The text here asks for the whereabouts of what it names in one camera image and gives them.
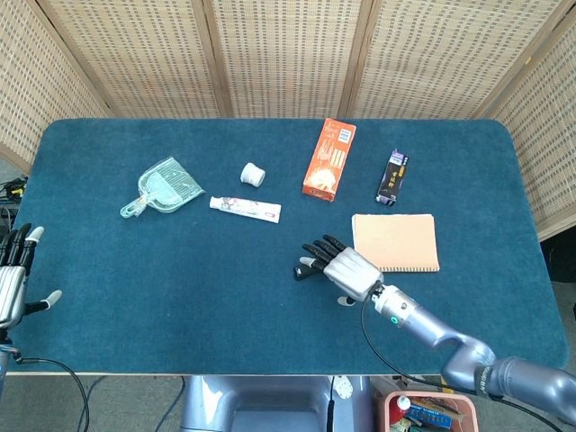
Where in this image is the blue table mat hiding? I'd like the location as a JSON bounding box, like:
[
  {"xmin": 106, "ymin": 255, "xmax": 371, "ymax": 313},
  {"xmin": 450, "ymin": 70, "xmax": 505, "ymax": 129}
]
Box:
[{"xmin": 5, "ymin": 117, "xmax": 569, "ymax": 376}]

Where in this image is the clear mini dustpan brush set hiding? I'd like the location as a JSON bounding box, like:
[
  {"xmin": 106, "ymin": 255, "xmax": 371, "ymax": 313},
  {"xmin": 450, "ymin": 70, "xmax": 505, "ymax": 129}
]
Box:
[{"xmin": 119, "ymin": 156, "xmax": 206, "ymax": 221}]

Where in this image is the white toothpaste tube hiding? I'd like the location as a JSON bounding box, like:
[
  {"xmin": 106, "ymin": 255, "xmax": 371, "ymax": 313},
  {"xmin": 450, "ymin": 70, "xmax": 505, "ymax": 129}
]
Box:
[{"xmin": 209, "ymin": 195, "xmax": 283, "ymax": 224}]

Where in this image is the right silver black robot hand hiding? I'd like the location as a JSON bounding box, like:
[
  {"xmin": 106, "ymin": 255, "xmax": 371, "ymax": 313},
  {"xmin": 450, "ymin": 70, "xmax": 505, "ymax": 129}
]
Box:
[{"xmin": 293, "ymin": 233, "xmax": 385, "ymax": 308}]

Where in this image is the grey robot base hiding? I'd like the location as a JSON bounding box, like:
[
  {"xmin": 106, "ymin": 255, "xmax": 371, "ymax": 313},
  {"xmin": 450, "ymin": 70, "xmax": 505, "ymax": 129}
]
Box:
[{"xmin": 178, "ymin": 374, "xmax": 375, "ymax": 432}]

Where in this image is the cable bundle on floor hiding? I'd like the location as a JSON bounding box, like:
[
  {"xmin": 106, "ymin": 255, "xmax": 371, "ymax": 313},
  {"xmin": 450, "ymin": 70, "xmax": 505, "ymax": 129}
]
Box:
[{"xmin": 0, "ymin": 175, "xmax": 29, "ymax": 239}]

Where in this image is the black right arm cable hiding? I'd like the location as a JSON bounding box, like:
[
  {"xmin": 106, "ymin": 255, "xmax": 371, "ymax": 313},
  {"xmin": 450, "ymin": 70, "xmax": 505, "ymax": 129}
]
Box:
[{"xmin": 360, "ymin": 294, "xmax": 564, "ymax": 432}]

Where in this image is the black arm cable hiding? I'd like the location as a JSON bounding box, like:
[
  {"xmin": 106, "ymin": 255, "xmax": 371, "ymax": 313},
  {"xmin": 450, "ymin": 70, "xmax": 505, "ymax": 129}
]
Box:
[
  {"xmin": 360, "ymin": 294, "xmax": 564, "ymax": 432},
  {"xmin": 8, "ymin": 348, "xmax": 92, "ymax": 432}
]

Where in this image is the small black packet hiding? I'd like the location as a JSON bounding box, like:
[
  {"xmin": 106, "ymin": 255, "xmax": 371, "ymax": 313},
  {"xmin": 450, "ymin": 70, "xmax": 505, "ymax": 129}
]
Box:
[{"xmin": 374, "ymin": 148, "xmax": 411, "ymax": 208}]

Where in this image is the pink storage bin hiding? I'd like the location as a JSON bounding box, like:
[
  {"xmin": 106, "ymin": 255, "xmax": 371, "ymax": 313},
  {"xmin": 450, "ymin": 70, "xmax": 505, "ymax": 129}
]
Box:
[{"xmin": 382, "ymin": 390, "xmax": 479, "ymax": 432}]

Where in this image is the orange spiral notebook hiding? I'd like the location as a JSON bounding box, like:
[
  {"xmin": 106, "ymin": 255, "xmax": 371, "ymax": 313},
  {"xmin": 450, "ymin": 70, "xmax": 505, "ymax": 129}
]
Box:
[{"xmin": 351, "ymin": 213, "xmax": 441, "ymax": 274}]

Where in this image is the woven bamboo folding screen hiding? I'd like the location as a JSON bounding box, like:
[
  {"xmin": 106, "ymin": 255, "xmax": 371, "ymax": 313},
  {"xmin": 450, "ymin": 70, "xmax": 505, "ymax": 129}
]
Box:
[{"xmin": 0, "ymin": 0, "xmax": 576, "ymax": 242}]

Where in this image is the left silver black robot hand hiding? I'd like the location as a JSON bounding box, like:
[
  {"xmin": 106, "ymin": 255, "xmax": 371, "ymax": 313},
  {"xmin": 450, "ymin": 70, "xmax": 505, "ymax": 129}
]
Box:
[{"xmin": 0, "ymin": 223, "xmax": 63, "ymax": 333}]

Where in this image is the small white jar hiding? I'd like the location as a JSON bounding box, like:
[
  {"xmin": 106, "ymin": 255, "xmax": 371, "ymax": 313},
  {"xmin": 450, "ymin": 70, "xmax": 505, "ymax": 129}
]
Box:
[{"xmin": 239, "ymin": 162, "xmax": 266, "ymax": 187}]

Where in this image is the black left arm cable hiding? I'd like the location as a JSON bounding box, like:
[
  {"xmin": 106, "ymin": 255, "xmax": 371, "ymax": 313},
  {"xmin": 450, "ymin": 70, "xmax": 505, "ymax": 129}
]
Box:
[{"xmin": 8, "ymin": 348, "xmax": 92, "ymax": 432}]

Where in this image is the orange cardboard box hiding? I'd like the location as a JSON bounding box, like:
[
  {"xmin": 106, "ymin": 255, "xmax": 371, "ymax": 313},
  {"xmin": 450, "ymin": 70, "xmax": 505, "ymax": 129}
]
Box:
[{"xmin": 301, "ymin": 117, "xmax": 357, "ymax": 203}]

